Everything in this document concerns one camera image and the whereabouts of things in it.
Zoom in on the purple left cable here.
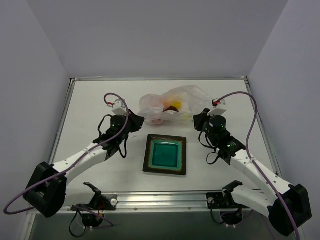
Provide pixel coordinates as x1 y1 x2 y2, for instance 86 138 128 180
4 92 131 229

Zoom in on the teal square ceramic plate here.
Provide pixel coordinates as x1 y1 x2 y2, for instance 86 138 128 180
142 134 187 176

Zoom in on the purple cable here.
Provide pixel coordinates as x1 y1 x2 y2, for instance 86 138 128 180
212 91 301 240
4 92 131 229

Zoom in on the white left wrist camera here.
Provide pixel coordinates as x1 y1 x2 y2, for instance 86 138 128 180
111 99 127 116

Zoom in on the aluminium front rail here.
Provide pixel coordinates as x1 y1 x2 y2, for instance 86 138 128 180
26 188 299 215

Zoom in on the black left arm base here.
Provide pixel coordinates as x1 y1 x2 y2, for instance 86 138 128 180
71 182 118 229

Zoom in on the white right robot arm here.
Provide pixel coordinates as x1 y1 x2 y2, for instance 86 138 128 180
193 108 312 237

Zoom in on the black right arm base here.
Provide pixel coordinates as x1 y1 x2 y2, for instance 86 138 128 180
206 180 248 228

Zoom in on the translucent white plastic bag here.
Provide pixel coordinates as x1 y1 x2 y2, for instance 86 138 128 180
137 85 212 125

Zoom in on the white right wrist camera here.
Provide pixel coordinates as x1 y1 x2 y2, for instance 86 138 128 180
207 99 227 117

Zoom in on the dark brown fake fruit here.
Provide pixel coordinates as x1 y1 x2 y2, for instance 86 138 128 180
163 105 179 112

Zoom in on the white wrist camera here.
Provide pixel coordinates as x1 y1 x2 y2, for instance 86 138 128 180
207 99 227 117
111 99 127 116

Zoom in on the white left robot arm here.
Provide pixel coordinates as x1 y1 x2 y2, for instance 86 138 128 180
22 111 145 218

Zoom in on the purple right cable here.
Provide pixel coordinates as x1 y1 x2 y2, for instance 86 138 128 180
212 91 301 240

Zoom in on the yellow fake fruit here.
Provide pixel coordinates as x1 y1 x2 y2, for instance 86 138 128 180
170 100 182 110

